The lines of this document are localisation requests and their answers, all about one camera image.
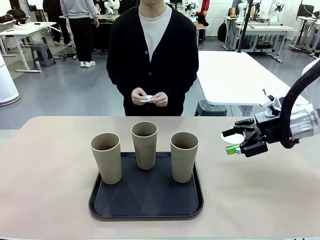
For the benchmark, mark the black backpack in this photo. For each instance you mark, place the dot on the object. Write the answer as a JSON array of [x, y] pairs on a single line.
[[222, 32]]

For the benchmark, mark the white height-adjustable desk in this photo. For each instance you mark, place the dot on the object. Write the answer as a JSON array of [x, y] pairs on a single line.
[[15, 32]]

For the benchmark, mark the black plastic stool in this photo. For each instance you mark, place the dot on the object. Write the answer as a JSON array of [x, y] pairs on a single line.
[[207, 110]]

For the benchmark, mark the brown-topped side table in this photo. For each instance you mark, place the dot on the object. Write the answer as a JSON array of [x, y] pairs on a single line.
[[201, 31]]

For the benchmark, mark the long white workbench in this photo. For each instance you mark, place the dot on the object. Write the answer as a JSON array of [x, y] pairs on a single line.
[[270, 28]]

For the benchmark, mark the person in black cardigan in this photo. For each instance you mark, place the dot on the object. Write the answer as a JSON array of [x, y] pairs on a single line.
[[170, 50]]

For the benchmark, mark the tan paper cup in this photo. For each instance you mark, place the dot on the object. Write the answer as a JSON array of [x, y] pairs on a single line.
[[107, 162], [183, 162], [145, 150]]

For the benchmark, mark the grey plastic stool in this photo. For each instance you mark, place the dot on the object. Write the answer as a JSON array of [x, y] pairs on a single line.
[[42, 47]]

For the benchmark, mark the black monitor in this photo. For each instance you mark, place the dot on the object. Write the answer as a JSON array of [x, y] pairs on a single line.
[[305, 11]]

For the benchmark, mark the black plastic tray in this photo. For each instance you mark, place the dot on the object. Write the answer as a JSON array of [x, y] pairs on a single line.
[[150, 197]]

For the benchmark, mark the person in black clothes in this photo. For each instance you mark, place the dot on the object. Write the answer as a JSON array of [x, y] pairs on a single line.
[[53, 15]]

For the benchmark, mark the black vertical pole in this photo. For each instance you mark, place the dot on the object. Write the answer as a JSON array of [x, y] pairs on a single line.
[[246, 25]]

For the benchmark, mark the white cylindrical pedestal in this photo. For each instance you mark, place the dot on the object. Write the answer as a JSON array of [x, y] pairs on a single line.
[[6, 85]]

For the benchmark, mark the person in red top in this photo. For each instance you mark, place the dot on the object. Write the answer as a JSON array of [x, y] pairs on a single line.
[[205, 5]]

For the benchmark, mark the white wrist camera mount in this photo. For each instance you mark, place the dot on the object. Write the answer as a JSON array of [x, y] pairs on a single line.
[[271, 106]]

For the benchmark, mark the white folding table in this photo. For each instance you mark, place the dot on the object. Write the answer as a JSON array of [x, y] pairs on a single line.
[[237, 80]]

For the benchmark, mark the person in grey hoodie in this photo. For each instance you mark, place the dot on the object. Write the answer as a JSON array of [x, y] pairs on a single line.
[[77, 7]]

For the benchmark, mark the dark-fronted background table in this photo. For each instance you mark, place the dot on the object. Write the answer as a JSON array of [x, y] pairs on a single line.
[[105, 32]]

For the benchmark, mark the small grey bottle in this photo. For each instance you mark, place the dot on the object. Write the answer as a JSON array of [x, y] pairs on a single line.
[[38, 67]]

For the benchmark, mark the dark brown bag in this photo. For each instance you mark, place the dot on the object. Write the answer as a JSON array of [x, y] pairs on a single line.
[[15, 15]]

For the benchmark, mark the person's left forearm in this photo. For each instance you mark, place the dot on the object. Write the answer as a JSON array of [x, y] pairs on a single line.
[[182, 87]]

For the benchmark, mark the black object on side table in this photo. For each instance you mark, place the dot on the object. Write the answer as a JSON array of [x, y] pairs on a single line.
[[203, 21]]

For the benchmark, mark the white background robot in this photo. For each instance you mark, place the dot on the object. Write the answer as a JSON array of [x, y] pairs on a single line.
[[278, 11]]

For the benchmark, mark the person's right forearm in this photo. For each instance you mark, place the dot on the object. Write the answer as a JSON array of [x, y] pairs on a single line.
[[120, 86]]

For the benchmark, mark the person's left hand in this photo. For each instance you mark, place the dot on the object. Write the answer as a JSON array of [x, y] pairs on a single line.
[[161, 99]]

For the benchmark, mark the person's right hand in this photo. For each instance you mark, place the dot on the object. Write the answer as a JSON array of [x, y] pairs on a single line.
[[137, 96]]

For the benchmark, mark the white curved board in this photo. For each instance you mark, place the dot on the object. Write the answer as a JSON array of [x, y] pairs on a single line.
[[25, 26]]

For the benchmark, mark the white desk with monitor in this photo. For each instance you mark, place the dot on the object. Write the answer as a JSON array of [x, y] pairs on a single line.
[[307, 18]]

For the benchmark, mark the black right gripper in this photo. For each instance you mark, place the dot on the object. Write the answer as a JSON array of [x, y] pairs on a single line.
[[271, 128]]

